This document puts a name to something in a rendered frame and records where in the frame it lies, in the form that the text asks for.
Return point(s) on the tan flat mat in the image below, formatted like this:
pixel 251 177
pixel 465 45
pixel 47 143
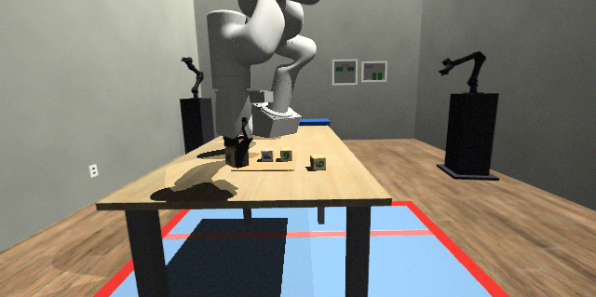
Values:
pixel 256 163

